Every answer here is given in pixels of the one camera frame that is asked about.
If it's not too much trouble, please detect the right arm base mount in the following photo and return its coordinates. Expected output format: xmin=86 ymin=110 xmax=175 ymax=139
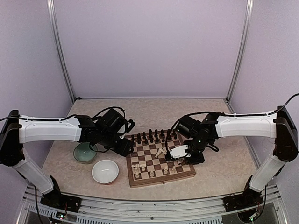
xmin=223 ymin=193 xmax=264 ymax=212

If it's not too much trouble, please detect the white ceramic bowl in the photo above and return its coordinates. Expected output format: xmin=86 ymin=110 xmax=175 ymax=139
xmin=92 ymin=160 xmax=119 ymax=184

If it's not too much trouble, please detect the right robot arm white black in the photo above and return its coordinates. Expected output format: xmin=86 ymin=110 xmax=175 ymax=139
xmin=173 ymin=136 xmax=274 ymax=199

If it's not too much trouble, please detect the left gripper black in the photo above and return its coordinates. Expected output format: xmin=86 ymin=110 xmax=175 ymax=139
xmin=99 ymin=131 xmax=134 ymax=157

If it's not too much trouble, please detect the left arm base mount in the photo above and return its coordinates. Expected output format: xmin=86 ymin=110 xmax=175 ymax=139
xmin=41 ymin=195 xmax=82 ymax=213

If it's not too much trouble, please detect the green glass bowl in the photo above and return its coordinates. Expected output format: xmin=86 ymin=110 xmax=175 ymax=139
xmin=73 ymin=142 xmax=97 ymax=164

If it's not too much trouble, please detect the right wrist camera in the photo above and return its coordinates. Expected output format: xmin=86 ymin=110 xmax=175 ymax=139
xmin=165 ymin=145 xmax=191 ymax=161

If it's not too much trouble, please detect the white chess piece top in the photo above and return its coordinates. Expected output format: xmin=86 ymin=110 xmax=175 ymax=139
xmin=135 ymin=170 xmax=140 ymax=179

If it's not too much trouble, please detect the right aluminium frame post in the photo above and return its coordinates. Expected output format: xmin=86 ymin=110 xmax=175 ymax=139
xmin=226 ymin=0 xmax=254 ymax=104

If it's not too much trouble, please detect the wooden chess board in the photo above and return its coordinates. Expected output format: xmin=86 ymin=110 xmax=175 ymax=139
xmin=127 ymin=135 xmax=196 ymax=188

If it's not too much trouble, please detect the black chess pieces row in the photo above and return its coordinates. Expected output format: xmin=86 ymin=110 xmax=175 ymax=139
xmin=126 ymin=129 xmax=180 ymax=148

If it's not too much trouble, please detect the front aluminium rail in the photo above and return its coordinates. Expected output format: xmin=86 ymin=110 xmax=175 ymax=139
xmin=16 ymin=185 xmax=288 ymax=224

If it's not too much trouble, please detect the aluminium frame post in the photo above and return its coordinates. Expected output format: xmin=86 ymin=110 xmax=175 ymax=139
xmin=46 ymin=0 xmax=76 ymax=104
xmin=226 ymin=0 xmax=254 ymax=104

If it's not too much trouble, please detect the left aluminium frame post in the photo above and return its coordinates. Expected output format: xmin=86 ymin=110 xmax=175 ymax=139
xmin=46 ymin=0 xmax=76 ymax=104

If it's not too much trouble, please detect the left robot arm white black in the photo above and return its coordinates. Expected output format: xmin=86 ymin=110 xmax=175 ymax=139
xmin=0 ymin=107 xmax=135 ymax=208

